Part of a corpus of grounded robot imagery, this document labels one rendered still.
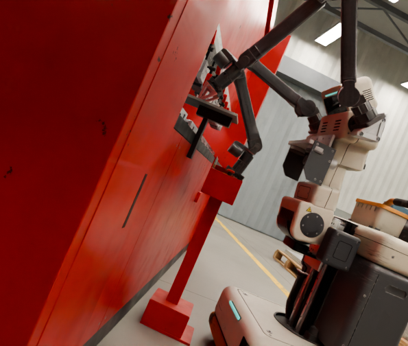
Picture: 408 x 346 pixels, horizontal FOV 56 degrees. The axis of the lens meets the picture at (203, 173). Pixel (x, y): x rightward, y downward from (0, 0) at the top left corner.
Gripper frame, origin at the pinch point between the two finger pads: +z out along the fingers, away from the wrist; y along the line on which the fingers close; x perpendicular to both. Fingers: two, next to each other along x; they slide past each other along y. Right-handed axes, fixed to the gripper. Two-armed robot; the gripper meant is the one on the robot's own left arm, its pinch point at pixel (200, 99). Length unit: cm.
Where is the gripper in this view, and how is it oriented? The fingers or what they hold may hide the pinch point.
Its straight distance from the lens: 160.6
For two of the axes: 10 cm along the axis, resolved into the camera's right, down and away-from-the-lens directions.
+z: -7.7, 6.4, 0.5
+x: 6.3, 7.7, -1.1
